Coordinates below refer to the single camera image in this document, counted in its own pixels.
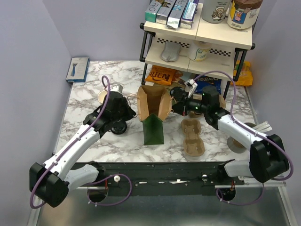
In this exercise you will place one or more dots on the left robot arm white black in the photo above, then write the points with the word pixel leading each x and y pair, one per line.
pixel 52 180

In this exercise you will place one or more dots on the orange kettle chips bag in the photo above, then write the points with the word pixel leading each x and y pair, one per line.
pixel 161 75

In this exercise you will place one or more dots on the black plastic lid stack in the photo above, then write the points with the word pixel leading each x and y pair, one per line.
pixel 118 128

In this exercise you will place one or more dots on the white blue toothpaste box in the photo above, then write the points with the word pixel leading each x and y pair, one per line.
pixel 191 8

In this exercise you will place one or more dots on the blue razor package box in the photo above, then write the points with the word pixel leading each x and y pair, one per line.
pixel 78 69

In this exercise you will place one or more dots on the yellow snack bag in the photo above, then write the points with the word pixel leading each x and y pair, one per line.
pixel 245 77

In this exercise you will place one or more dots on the silver blue toothpaste box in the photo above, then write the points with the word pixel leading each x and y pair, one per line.
pixel 176 14

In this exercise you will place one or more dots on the brown paper bag green side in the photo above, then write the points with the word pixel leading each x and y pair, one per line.
pixel 154 104

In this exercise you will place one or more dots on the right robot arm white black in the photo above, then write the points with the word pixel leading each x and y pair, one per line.
pixel 267 158

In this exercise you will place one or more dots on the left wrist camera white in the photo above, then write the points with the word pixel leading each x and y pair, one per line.
pixel 117 88

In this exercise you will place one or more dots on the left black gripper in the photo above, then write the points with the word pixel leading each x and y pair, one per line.
pixel 130 113

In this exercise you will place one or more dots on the green paper cup stack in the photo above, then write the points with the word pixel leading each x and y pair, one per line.
pixel 101 96

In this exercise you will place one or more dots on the grey cartoon mug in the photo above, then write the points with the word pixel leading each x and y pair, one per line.
pixel 213 11

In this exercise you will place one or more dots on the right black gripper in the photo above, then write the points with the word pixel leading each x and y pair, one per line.
pixel 178 107

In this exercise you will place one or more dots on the blue doritos chips bag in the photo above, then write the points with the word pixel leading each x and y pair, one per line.
pixel 204 81

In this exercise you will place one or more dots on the teal toothpaste box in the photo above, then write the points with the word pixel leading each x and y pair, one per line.
pixel 152 10

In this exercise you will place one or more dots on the white cartoon canister brown lid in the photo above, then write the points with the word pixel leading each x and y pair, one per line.
pixel 243 13

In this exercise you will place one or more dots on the brown pulp cup carrier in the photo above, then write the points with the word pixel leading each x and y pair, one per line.
pixel 193 145
pixel 199 97

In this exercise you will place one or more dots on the white paper roll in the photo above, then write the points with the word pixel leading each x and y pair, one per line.
pixel 199 50

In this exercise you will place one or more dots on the grey cup with straws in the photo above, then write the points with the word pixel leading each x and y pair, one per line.
pixel 237 147

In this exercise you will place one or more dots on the cream black tiered shelf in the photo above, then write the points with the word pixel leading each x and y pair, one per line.
pixel 215 49

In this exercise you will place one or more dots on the single black plastic lid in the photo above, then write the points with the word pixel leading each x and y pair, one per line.
pixel 176 90

